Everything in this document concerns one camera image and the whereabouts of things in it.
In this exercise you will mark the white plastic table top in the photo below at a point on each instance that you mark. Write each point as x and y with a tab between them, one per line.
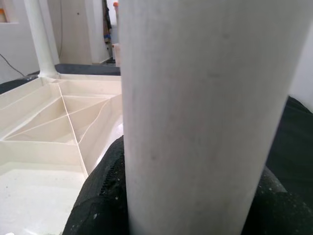
36	171

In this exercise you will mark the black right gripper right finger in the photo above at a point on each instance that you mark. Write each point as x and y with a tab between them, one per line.
281	215

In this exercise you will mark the white threaded plastic table leg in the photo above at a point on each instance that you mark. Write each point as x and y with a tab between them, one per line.
207	110
40	36

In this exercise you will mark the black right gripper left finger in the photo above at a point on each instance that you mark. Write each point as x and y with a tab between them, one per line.
102	195

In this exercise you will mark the hanging dark clothes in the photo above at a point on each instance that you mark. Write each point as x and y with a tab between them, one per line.
106	22

